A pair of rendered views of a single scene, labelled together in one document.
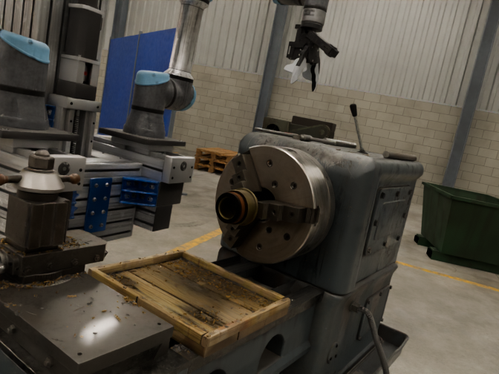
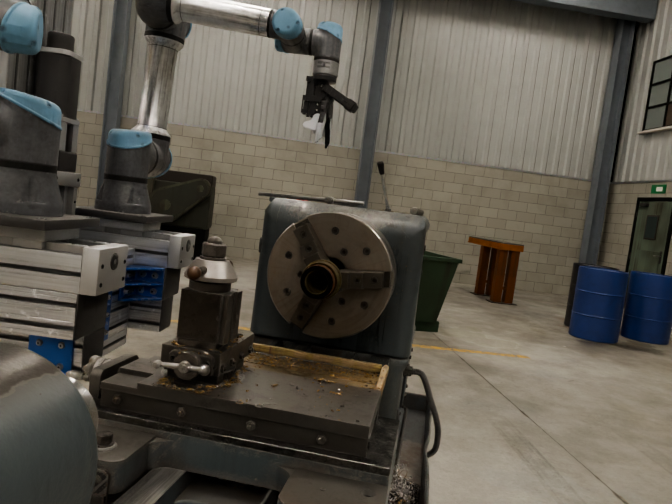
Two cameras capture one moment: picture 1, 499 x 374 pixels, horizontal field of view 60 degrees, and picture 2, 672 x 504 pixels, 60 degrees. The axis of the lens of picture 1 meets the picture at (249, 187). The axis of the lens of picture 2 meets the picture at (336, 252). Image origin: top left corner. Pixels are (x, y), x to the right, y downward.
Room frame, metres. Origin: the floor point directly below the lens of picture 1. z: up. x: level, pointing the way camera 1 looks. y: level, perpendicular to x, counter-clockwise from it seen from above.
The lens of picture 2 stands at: (-0.17, 0.54, 1.25)
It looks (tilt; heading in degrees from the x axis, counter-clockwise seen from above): 5 degrees down; 336
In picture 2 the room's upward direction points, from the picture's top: 7 degrees clockwise
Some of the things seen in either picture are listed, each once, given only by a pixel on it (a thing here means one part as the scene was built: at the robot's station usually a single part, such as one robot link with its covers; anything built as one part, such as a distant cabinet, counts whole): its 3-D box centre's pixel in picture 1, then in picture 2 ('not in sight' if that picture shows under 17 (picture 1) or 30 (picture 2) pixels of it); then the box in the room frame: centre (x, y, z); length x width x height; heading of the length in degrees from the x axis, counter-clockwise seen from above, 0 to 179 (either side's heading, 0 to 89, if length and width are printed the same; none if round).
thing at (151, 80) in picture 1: (152, 89); (129, 152); (1.59, 0.41, 1.33); 0.13 x 0.12 x 0.14; 152
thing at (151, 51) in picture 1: (131, 99); not in sight; (7.69, 2.33, 1.18); 4.12 x 0.80 x 2.35; 33
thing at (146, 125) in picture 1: (145, 121); (124, 193); (1.58, 0.42, 1.21); 0.15 x 0.15 x 0.10
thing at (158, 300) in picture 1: (191, 292); (297, 377); (0.94, 0.09, 0.89); 0.36 x 0.30 x 0.04; 56
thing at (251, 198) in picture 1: (238, 206); (320, 280); (1.04, 0.02, 1.08); 0.09 x 0.09 x 0.09; 56
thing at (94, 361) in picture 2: not in sight; (89, 368); (0.80, 0.50, 0.95); 0.07 x 0.04 x 0.04; 56
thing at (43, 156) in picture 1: (41, 159); (214, 247); (0.70, 0.34, 1.17); 0.04 x 0.04 x 0.03
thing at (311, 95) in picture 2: (306, 44); (319, 98); (1.47, -0.09, 1.56); 0.09 x 0.08 x 0.12; 56
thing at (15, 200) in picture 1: (39, 217); (211, 311); (0.70, 0.34, 1.07); 0.07 x 0.07 x 0.10; 56
